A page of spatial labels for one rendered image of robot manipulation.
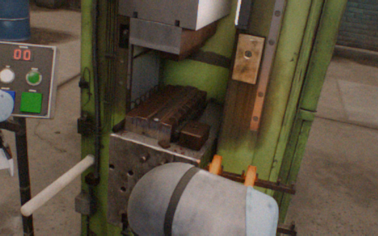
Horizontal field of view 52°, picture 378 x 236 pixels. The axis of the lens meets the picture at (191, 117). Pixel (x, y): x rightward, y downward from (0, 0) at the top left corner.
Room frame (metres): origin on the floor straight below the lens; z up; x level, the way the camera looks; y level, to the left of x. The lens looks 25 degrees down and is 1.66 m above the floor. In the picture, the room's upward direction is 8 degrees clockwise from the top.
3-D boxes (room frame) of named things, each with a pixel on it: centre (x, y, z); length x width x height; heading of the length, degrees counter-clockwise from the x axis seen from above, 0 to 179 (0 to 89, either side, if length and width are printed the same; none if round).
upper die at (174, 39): (1.55, 0.10, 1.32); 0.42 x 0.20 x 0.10; 162
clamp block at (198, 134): (1.36, -0.02, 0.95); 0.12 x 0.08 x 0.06; 162
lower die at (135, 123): (1.55, 0.10, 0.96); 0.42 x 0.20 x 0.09; 162
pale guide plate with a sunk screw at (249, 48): (1.38, -0.17, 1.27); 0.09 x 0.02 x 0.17; 72
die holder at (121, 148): (1.55, 0.05, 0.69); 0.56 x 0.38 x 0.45; 162
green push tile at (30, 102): (1.33, 0.61, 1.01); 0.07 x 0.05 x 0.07; 97
